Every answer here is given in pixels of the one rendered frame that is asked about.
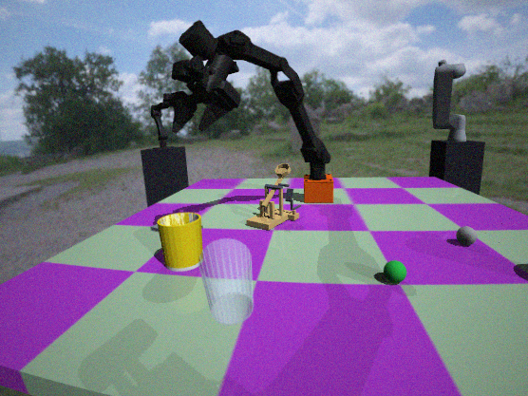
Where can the green ball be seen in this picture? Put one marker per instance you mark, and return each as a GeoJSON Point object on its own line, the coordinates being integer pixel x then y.
{"type": "Point", "coordinates": [395, 271]}

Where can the yellow mug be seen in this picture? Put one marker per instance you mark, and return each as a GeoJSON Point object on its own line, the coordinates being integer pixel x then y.
{"type": "Point", "coordinates": [181, 241]}

